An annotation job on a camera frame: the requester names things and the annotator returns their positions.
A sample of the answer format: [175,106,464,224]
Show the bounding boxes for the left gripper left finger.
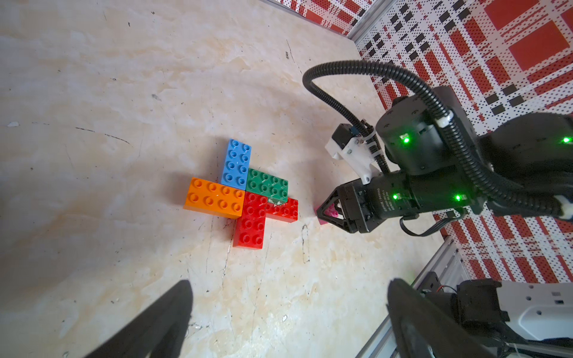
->
[88,280,193,357]

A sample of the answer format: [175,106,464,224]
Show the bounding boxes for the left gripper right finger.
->
[387,279,492,357]

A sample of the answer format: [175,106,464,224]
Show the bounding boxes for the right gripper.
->
[319,172,475,234]

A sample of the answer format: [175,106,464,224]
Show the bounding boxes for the pink small lego brick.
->
[315,204,340,225]

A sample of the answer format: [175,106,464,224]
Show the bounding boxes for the red lego brick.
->
[233,192,268,250]
[266,198,298,223]

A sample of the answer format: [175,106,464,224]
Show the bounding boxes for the green lego brick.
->
[246,169,289,205]

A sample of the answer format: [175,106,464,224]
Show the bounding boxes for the blue lego brick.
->
[221,139,252,190]

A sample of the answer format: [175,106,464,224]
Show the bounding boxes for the orange lego brick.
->
[184,178,246,219]

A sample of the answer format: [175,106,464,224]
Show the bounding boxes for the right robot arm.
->
[302,60,572,357]

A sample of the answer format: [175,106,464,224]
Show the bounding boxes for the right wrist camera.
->
[325,123,381,185]

